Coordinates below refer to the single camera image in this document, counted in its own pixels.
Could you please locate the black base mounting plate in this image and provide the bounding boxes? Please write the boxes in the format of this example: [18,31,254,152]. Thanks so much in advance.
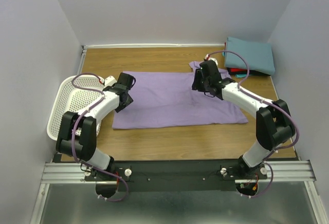
[85,159,268,192]

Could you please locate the folded turquoise t shirt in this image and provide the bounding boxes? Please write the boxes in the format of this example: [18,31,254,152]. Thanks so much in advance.
[222,50,250,79]

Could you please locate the white perforated plastic basket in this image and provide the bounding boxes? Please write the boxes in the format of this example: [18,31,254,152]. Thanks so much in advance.
[47,74,104,141]

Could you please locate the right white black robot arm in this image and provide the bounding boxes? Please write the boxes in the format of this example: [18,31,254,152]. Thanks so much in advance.
[192,60,297,179]

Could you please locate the folded teal t shirt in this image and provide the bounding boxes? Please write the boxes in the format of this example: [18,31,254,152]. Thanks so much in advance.
[225,37,275,76]

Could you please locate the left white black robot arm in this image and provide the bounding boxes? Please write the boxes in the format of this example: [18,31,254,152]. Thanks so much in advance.
[56,72,136,180]

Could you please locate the purple t shirt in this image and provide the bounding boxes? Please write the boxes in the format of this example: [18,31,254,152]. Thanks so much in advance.
[112,61,248,129]

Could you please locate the aluminium extrusion rail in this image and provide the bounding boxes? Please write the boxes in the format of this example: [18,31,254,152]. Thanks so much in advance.
[41,161,316,184]

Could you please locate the folded red t shirt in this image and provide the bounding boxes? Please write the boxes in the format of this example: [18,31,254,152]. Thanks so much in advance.
[228,68,247,74]

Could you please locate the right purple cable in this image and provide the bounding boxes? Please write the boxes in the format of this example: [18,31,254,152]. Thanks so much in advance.
[207,50,301,160]

